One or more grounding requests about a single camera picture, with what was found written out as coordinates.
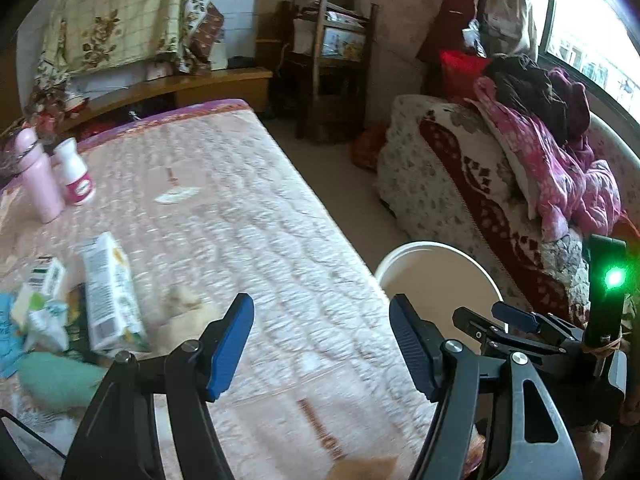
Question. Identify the dark red board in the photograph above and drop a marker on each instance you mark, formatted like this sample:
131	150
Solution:
452	15

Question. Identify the beige curtain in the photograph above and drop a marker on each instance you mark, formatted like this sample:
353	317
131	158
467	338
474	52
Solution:
510	5

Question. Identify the dark green snack wrapper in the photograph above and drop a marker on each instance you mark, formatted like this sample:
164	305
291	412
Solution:
77	317

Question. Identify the crumpled beige paper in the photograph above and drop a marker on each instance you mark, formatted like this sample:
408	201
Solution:
185	307

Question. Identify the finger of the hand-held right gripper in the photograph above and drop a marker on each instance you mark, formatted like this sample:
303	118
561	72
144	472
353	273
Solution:
515	316
475	327

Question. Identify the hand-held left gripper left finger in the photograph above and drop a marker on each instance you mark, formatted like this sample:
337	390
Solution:
229	347

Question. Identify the white pill bottle pink label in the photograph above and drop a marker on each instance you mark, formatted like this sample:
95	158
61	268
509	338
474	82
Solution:
75	180

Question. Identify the orange cloth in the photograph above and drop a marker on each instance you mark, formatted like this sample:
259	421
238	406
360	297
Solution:
367	150

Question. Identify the window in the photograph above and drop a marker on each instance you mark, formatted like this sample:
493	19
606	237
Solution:
595	20

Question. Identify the red plastic bags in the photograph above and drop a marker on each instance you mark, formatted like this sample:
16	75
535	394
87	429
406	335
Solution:
52	112

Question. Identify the blue packet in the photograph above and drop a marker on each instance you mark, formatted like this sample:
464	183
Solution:
6	335

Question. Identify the wooden cabinet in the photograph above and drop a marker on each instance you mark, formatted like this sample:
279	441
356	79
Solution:
200	85

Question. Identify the white milk carton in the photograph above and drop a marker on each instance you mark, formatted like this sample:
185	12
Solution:
110	295

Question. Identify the pink floral quilt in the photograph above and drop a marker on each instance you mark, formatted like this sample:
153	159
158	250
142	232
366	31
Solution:
545	160

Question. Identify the green and white medicine box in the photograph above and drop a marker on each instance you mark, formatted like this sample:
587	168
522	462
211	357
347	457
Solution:
44	276

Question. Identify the pink quilted mattress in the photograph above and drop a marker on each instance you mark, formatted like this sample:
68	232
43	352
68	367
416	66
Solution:
240	200

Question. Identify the white plastic bucket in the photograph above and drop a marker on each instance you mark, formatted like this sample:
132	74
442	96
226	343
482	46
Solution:
435	272

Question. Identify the mint green soft cloth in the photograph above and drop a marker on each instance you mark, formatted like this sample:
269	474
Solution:
57	380

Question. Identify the yellow floral checked cloth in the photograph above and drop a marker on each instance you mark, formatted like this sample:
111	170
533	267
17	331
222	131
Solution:
120	10

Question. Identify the wooden chair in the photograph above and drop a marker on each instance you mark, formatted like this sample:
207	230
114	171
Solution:
330	60

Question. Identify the red bag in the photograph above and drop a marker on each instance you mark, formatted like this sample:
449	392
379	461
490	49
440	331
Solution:
462	72

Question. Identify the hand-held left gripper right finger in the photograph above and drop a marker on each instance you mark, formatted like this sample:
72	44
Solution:
412	350

